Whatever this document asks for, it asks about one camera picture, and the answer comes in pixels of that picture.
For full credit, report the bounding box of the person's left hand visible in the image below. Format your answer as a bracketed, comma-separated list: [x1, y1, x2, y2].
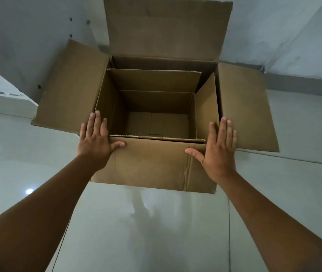
[77, 110, 126, 171]

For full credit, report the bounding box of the person's right hand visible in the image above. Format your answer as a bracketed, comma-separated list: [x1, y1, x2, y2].
[185, 117, 237, 183]

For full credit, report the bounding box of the large cardboard box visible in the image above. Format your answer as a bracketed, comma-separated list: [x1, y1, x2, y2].
[31, 0, 280, 195]

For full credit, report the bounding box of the person's left forearm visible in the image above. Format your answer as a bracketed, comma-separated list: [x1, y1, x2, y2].
[0, 155, 108, 272]

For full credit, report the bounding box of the person's right forearm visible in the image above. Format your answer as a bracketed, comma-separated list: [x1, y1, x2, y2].
[216, 170, 322, 272]

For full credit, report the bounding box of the small open cardboard box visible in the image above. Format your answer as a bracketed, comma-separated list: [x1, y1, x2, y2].
[95, 68, 220, 144]

